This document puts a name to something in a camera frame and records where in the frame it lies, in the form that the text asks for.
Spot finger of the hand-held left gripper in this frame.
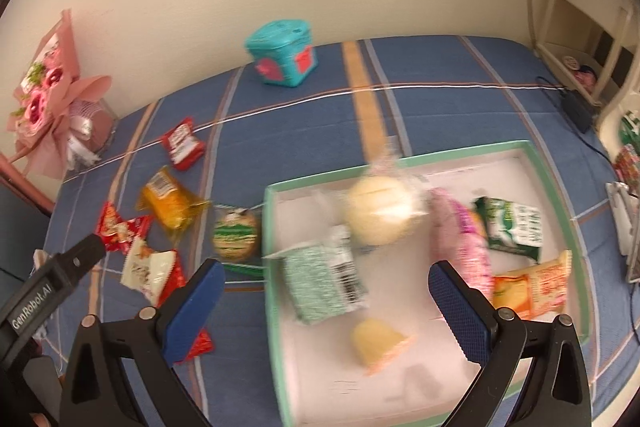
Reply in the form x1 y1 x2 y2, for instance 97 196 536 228
54 234 107 288

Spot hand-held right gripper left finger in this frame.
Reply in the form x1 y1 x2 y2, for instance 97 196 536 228
59 258 227 427

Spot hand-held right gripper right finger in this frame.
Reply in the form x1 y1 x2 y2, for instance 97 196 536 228
427 260 593 427

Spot red patterned wafer packet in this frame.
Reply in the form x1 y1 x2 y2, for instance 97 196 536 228
156 249 215 363

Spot red cartoon snack packet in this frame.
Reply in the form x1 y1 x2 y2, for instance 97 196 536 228
95 201 155 254

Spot pink bread packet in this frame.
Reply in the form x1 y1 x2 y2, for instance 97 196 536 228
430 188 494 303

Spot orange yellow snack packet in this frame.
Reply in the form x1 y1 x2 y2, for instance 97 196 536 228
492 249 574 321

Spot green label round cookie packet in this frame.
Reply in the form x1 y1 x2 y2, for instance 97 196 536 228
212 204 264 279

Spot small yellow cake packet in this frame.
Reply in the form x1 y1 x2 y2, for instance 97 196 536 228
350 318 417 378

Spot green white milk snack packet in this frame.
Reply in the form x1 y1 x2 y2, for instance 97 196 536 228
472 196 544 264

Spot orange cake clear packet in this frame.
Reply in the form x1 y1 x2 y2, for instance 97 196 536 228
137 166 213 244

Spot clear round bun packet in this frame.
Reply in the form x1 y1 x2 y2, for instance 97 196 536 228
312 142 432 249

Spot pale green barcode packet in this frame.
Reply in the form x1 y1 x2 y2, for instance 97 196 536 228
265 227 372 326

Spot green rimmed white box tray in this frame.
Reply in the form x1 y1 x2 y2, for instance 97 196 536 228
262 140 594 427

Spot dark red biscuit packet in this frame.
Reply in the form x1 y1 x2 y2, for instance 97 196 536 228
162 117 207 172

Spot dark grey panel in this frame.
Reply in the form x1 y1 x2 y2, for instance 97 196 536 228
0 184 51 290

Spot clear acrylic vase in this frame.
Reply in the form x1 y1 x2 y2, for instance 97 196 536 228
65 99 119 170

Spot pink flower bouquet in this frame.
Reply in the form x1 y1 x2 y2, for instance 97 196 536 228
5 9 113 181

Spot white phone stand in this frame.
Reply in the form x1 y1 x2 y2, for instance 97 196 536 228
605 179 640 284

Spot blue plaid bedsheet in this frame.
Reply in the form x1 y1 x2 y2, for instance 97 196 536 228
42 34 640 427

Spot colourful patterned roll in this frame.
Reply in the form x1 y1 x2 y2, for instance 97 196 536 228
612 146 640 182

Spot black power adapter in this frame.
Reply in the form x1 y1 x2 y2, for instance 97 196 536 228
560 89 597 134

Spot green striped packet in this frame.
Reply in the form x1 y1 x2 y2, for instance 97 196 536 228
620 109 640 146

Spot teal toy box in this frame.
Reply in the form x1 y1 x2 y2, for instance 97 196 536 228
244 20 320 88

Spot pink wooden rail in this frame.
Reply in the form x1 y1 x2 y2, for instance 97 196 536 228
0 154 57 214

